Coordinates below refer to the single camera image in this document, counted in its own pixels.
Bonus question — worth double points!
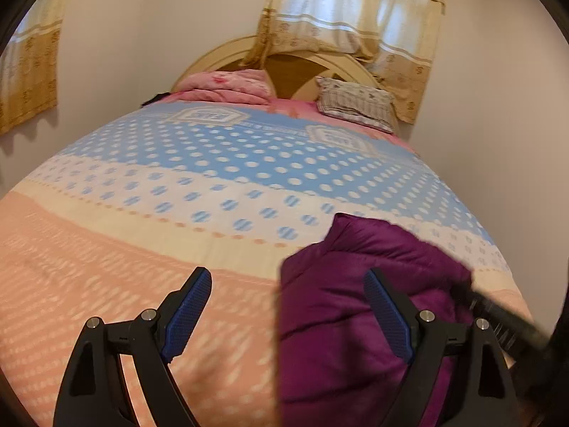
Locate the purple hooded down jacket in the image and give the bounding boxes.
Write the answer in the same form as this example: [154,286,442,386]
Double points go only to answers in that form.
[277,213,472,426]

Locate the polka dot bed quilt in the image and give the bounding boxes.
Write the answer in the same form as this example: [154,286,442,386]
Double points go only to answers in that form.
[1,100,528,426]

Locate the grey patterned pillow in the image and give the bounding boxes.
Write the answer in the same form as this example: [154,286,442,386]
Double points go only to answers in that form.
[315,76,397,134]

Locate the beige left window curtain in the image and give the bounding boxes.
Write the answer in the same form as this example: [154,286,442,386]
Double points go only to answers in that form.
[0,0,67,134]

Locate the beige window curtain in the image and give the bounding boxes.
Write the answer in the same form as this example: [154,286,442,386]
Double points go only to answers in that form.
[242,0,446,125]
[0,0,67,134]

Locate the beige centre window curtain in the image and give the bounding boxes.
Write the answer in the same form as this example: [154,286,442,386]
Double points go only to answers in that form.
[242,0,446,125]

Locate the cream wooden headboard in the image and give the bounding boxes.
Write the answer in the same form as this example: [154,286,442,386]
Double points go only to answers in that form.
[172,36,379,101]

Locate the folded pink blanket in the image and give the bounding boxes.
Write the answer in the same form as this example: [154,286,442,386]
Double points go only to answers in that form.
[172,69,274,105]

